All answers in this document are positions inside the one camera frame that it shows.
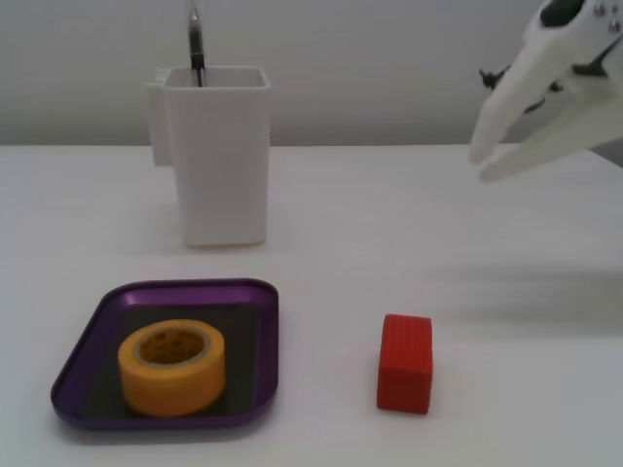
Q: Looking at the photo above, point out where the white gripper with motor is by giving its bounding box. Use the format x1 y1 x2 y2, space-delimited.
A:
467 0 623 183

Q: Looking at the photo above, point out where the yellow masking tape roll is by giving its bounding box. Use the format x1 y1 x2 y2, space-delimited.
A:
117 318 228 418

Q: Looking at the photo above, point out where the red ribbed block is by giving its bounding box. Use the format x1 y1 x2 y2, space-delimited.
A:
376 313 434 415

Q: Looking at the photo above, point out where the white square pen holder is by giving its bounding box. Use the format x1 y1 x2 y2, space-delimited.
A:
144 66 273 248

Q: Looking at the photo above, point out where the black clear ballpoint pen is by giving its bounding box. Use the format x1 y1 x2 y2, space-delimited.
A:
188 0 208 89

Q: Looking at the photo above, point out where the purple metal tray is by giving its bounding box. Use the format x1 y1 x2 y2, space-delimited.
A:
50 277 281 432

